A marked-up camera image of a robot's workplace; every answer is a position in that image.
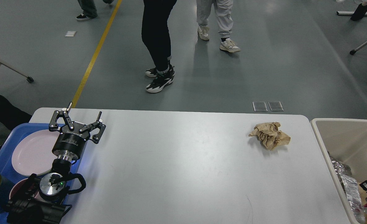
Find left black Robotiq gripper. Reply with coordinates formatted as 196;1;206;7
49;103;107;161

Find right metal floor plate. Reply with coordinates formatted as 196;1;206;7
268;101;284;112

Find left metal floor plate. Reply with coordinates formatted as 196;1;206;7
252;101;268;112

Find beige plastic bin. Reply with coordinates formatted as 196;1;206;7
311;119;367;224

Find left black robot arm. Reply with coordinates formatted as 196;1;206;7
5;102;106;224

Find seated person black pants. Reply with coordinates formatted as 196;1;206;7
0;95;32;131

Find foil sheet top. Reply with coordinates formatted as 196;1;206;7
327;152;352;177

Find person grey sweatpants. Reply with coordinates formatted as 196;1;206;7
196;0;241;53

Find pink HOME mug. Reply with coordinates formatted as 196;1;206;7
9;177;42;200

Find person dark jeans black sneakers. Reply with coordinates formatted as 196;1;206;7
142;0;176;93

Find foil sheet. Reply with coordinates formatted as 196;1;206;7
339;174;365;224
327;152;352;177

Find person black hoodie faded jeans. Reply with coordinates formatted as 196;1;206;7
76;0;98;21

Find crumpled brown paper ball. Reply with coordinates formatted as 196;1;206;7
248;122;291;151

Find metal floor plate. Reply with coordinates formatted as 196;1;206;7
252;101;268;112
268;101;284;112

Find pink plate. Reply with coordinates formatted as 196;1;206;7
11;129;59;177

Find tripod stand leg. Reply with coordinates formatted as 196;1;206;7
334;0;367;55

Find foil sheet bottom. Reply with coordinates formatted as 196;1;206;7
339;174;365;224

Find blue plastic tray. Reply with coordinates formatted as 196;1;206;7
0;123;89;224

